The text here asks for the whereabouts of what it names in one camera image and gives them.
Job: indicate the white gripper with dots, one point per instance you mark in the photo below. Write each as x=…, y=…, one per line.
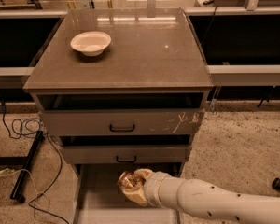
x=150, y=185

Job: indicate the crushed orange can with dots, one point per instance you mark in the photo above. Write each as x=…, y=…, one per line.
x=129, y=180

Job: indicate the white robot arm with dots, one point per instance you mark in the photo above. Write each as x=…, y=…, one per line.
x=198, y=198

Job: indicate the grey middle drawer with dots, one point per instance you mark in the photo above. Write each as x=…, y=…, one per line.
x=125, y=149

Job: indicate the grey drawer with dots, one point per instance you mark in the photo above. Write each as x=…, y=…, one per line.
x=125, y=114
x=100, y=201
x=125, y=149

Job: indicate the grey bottom drawer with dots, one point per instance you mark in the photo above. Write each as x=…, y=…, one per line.
x=100, y=201

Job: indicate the grey top drawer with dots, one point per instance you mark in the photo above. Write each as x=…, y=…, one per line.
x=125, y=114

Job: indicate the grey drawer cabinet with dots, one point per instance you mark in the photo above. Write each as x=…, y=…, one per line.
x=150, y=52

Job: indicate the black metal stand leg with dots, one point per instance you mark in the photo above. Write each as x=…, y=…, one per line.
x=16, y=193

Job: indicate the white bowl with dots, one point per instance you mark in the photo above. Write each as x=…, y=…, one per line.
x=91, y=44

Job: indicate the grey metal rail right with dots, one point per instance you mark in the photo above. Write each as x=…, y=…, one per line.
x=245, y=75

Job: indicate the grey metal rail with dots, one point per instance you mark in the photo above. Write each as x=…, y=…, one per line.
x=14, y=77
x=245, y=75

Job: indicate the grey metal rail left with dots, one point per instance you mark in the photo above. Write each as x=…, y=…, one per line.
x=14, y=77

